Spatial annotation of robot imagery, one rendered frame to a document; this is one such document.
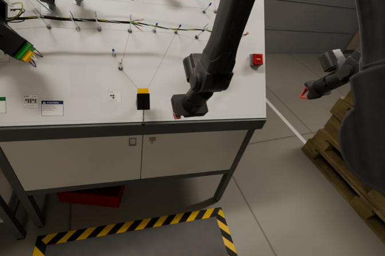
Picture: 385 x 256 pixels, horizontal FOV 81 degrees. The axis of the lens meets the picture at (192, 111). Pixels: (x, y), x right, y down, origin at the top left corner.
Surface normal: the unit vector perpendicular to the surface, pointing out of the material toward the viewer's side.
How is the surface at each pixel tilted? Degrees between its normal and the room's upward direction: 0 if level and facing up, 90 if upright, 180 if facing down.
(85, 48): 49
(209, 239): 0
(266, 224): 0
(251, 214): 0
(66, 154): 90
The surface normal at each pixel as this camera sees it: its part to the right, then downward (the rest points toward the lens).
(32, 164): 0.23, 0.66
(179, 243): 0.18, -0.76
